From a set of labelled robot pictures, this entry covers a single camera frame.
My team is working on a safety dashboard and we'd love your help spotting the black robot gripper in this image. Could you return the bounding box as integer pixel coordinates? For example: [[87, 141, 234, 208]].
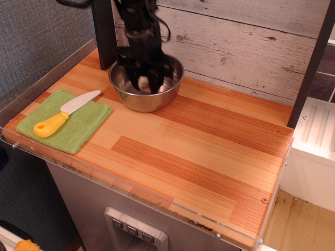
[[115, 28, 176, 94]]

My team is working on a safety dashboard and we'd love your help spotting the plush sushi roll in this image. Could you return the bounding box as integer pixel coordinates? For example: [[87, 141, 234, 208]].
[[138, 76, 151, 94]]

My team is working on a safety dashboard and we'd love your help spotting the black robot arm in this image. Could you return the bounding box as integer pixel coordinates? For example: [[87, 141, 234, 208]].
[[115, 1, 173, 94]]

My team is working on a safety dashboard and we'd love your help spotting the stainless steel bowl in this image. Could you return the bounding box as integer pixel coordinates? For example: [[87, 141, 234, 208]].
[[109, 55, 184, 112]]

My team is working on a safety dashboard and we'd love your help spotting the green cloth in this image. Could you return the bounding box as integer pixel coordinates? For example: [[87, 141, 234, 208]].
[[16, 88, 113, 154]]

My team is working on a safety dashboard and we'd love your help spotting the clear acrylic edge guard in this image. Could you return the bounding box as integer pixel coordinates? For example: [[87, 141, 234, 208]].
[[4, 122, 293, 250]]

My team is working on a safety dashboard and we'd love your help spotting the silver dispenser panel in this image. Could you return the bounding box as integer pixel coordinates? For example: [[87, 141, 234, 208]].
[[104, 207, 169, 250]]

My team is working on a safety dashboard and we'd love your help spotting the white toy sink unit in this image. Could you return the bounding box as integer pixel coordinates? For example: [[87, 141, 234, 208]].
[[280, 98, 334, 211]]

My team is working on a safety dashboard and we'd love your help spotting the yellow object bottom left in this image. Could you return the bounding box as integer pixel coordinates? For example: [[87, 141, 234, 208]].
[[14, 240, 41, 251]]

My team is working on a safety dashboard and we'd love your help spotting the black cable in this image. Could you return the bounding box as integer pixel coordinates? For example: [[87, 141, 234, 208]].
[[153, 10, 172, 44]]

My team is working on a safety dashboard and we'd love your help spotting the dark left post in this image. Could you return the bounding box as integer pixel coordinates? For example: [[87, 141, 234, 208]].
[[91, 0, 117, 70]]

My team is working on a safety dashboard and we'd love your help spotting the dark post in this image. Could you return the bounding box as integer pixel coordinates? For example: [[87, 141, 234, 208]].
[[287, 0, 334, 129], [91, 0, 117, 70]]

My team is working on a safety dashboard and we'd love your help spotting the yellow handled toy knife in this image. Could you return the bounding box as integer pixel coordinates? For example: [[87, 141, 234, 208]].
[[33, 90, 101, 139]]

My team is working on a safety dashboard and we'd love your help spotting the dark right post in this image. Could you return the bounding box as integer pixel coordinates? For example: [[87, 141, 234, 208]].
[[287, 0, 334, 129]]

